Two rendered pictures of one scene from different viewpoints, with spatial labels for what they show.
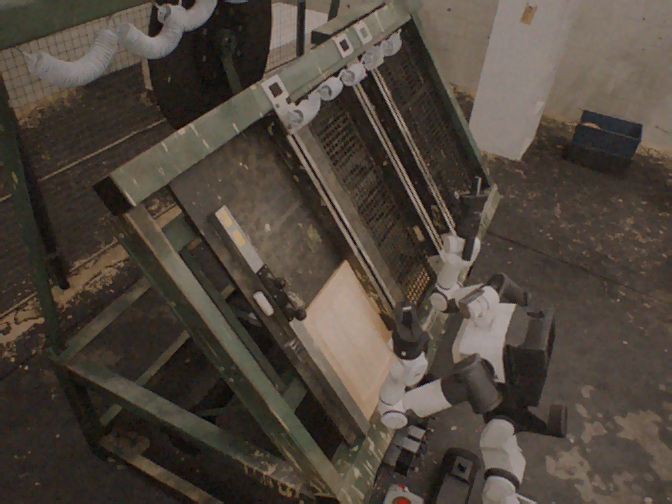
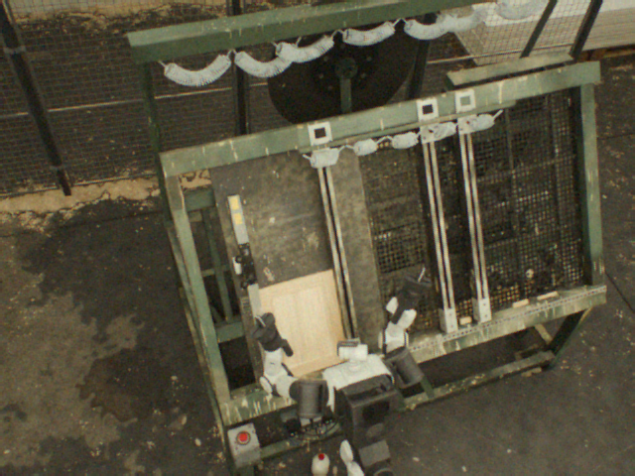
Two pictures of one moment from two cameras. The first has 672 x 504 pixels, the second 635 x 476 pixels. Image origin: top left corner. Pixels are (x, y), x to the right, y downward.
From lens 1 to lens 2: 1.71 m
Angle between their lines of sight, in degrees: 31
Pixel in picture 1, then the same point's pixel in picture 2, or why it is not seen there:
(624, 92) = not seen: outside the picture
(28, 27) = (166, 53)
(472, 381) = (301, 392)
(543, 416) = (365, 461)
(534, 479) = not seen: outside the picture
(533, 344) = (353, 400)
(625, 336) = not seen: outside the picture
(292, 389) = (235, 326)
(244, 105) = (284, 138)
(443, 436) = (401, 457)
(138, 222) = (170, 184)
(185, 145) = (219, 153)
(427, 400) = (283, 386)
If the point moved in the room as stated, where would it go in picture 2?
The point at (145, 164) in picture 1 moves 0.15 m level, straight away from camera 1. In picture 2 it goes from (185, 156) to (201, 135)
